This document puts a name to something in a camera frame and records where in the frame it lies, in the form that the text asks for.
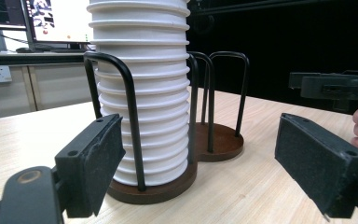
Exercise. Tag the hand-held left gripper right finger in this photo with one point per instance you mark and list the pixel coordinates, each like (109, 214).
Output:
(318, 161)

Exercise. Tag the black background desk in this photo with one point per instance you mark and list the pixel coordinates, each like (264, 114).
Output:
(28, 58)

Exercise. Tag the dark computer monitor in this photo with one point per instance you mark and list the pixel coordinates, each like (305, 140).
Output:
(0, 12)

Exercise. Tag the black computer mouse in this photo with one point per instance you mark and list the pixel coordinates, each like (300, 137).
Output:
(24, 50)

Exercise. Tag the lit computer monitor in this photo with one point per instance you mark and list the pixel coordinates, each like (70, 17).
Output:
(63, 21)

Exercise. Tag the stack of white paper cups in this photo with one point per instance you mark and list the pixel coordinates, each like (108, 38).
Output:
(155, 93)

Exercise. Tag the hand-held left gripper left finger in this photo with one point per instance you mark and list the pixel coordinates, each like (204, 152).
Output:
(88, 161)

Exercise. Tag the black curtain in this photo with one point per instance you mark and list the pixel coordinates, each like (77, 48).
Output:
(286, 40)

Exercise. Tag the white wall socket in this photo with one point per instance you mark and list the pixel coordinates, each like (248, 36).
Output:
(0, 74)

